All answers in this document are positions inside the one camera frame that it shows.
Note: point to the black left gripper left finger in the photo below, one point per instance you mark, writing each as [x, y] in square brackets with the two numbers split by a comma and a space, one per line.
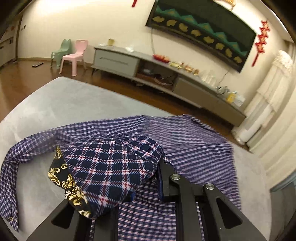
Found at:
[65, 223]

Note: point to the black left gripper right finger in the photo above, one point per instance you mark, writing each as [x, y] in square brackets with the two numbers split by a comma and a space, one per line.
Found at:
[203, 212]

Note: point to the black gold patterned cloth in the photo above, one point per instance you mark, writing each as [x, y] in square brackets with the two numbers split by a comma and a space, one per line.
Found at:
[59, 175]

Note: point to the purple plaid shirt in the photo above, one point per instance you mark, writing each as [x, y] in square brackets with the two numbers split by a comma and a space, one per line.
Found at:
[113, 161]

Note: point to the white curtain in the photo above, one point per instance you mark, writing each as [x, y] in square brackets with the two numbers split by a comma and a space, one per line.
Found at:
[275, 144]

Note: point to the white standing air conditioner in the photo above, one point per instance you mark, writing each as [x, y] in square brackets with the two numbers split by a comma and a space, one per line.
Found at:
[268, 98]

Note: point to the grey floor rug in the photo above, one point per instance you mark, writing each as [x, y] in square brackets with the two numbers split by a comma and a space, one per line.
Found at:
[64, 101]

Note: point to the yellow box on cabinet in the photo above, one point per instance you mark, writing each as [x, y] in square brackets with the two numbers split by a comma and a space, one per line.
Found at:
[231, 96]

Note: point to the clear glass cups set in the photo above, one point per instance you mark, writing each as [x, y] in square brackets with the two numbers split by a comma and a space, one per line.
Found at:
[209, 77]

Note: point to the red fruit plate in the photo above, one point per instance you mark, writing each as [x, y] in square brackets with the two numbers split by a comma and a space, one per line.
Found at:
[161, 58]

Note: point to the grey TV cabinet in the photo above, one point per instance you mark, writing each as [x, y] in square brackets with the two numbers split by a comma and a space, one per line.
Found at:
[146, 70]

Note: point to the green plastic child chair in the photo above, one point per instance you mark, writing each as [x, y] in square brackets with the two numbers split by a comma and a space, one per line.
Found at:
[65, 49]

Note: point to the pink plastic child chair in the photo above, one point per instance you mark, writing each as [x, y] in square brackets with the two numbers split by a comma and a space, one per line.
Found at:
[78, 56]

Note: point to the red knot wall ornament right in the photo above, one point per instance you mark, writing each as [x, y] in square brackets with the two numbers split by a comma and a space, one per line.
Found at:
[264, 30]

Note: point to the red knot wall ornament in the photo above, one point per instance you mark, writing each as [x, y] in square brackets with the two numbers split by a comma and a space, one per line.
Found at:
[134, 3]
[264, 30]

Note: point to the wall television with dust cover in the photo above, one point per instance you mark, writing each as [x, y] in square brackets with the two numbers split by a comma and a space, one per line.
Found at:
[208, 25]

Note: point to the red knot wall ornament left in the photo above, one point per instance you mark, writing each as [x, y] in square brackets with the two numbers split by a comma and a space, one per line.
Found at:
[134, 3]

